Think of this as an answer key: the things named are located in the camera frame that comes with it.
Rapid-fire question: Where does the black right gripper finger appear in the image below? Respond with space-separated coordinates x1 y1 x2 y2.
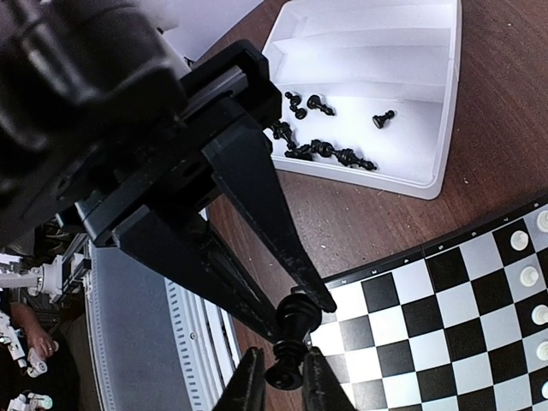
112 205 279 343
202 122 337 313

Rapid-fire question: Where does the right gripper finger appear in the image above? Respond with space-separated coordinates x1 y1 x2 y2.
213 347 266 411
301 347 355 411

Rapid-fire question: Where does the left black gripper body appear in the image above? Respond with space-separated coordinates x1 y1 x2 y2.
1 1 281 246

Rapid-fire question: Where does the black chess piece king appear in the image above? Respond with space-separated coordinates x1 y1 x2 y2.
265 293 322 390

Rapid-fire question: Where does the black pieces pile in tray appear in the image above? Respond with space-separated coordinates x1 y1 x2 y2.
269 91 378 172

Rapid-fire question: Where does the black white chess board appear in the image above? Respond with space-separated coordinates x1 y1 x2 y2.
308 196 547 410

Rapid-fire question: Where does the white chess pieces row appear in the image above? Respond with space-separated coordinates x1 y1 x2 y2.
505 206 547 410

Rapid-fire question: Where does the black pawn in tray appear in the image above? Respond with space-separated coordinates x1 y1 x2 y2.
372 110 396 129

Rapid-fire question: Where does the white plastic tray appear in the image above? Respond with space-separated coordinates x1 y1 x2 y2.
263 1 462 200

